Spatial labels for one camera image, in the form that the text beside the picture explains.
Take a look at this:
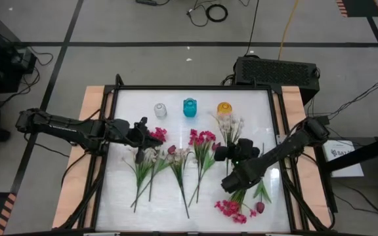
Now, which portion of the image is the light wooden table board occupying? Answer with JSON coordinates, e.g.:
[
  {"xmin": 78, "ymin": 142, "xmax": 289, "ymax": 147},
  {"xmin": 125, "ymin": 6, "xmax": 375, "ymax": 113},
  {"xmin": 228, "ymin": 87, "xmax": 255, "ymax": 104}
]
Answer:
[{"xmin": 51, "ymin": 85, "xmax": 333, "ymax": 230}]

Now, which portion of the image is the loose black floor cable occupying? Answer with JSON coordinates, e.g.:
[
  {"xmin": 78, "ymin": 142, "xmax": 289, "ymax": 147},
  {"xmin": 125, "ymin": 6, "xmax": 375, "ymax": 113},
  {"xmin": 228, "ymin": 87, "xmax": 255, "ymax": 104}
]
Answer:
[{"xmin": 186, "ymin": 0, "xmax": 209, "ymax": 28}]

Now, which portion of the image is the black desk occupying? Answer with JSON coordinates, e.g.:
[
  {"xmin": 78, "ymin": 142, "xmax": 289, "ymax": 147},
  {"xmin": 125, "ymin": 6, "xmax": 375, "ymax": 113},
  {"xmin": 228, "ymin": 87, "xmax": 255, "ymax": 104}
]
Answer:
[{"xmin": 313, "ymin": 130, "xmax": 378, "ymax": 227}]

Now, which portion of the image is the clear glass vase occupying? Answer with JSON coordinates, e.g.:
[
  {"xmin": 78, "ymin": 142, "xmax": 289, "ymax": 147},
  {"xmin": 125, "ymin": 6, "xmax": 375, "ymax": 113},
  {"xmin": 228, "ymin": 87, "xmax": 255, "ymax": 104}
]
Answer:
[{"xmin": 154, "ymin": 102, "xmax": 168, "ymax": 119}]

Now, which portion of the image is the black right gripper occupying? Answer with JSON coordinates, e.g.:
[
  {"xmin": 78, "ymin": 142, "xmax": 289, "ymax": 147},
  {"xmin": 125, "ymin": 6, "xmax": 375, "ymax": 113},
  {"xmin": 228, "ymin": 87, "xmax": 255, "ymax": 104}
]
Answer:
[{"xmin": 214, "ymin": 139, "xmax": 261, "ymax": 168}]

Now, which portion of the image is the yellow cable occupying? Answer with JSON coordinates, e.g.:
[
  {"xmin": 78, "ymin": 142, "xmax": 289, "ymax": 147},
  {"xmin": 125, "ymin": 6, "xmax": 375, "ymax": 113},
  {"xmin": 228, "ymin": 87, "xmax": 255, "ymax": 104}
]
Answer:
[{"xmin": 277, "ymin": 0, "xmax": 300, "ymax": 60}]

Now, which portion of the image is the blue glass vase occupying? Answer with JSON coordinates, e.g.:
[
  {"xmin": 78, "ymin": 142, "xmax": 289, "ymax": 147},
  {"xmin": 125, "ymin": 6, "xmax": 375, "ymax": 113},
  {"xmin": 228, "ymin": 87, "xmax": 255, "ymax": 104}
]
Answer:
[{"xmin": 182, "ymin": 97, "xmax": 198, "ymax": 118}]

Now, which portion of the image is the long black cable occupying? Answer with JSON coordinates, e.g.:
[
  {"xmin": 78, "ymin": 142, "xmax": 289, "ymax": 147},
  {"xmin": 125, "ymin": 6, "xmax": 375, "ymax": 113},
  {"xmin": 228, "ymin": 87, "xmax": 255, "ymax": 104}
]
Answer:
[{"xmin": 243, "ymin": 0, "xmax": 261, "ymax": 57}]

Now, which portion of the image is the pink artificial flower bunch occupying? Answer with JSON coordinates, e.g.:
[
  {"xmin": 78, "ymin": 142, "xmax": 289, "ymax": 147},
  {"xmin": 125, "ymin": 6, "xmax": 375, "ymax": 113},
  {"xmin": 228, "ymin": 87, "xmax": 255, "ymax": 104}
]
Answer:
[
  {"xmin": 188, "ymin": 128, "xmax": 217, "ymax": 204},
  {"xmin": 148, "ymin": 127, "xmax": 169, "ymax": 145},
  {"xmin": 214, "ymin": 188, "xmax": 258, "ymax": 225}
]

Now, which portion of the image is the yellow glass vase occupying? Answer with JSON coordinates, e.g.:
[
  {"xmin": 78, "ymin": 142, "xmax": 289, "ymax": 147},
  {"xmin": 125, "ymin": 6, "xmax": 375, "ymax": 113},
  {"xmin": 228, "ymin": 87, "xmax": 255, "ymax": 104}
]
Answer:
[{"xmin": 217, "ymin": 102, "xmax": 233, "ymax": 116}]

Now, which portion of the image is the coiled black cable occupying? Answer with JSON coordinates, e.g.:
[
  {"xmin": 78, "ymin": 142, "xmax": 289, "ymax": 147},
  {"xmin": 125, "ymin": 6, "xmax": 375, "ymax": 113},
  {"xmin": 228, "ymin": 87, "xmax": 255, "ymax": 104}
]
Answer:
[{"xmin": 205, "ymin": 3, "xmax": 228, "ymax": 23}]

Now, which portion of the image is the black perforated computer case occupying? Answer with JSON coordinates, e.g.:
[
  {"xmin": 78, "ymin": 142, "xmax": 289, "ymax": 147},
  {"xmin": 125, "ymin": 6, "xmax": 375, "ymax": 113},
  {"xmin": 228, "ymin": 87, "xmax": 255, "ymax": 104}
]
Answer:
[{"xmin": 234, "ymin": 55, "xmax": 321, "ymax": 106}]

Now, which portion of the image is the black metal table frame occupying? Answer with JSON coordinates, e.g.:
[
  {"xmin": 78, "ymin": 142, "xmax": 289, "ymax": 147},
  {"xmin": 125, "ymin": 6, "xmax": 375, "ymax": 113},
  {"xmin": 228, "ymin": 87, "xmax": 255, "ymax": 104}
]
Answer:
[{"xmin": 52, "ymin": 73, "xmax": 336, "ymax": 236}]

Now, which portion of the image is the white printed paper sheet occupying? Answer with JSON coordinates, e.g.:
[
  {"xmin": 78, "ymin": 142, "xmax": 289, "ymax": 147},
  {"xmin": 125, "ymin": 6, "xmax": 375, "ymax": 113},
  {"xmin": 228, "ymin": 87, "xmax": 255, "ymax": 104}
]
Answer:
[{"xmin": 322, "ymin": 139, "xmax": 366, "ymax": 178}]

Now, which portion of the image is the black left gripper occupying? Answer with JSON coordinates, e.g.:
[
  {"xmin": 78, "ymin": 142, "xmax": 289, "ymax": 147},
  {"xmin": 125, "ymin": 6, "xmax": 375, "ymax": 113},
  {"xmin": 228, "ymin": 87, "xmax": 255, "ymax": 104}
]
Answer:
[{"xmin": 125, "ymin": 116, "xmax": 163, "ymax": 165}]

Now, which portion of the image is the black cable bundle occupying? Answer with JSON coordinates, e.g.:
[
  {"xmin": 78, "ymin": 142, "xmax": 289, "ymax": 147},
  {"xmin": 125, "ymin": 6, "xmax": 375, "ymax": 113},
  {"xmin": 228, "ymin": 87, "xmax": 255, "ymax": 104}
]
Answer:
[{"xmin": 306, "ymin": 75, "xmax": 378, "ymax": 121}]

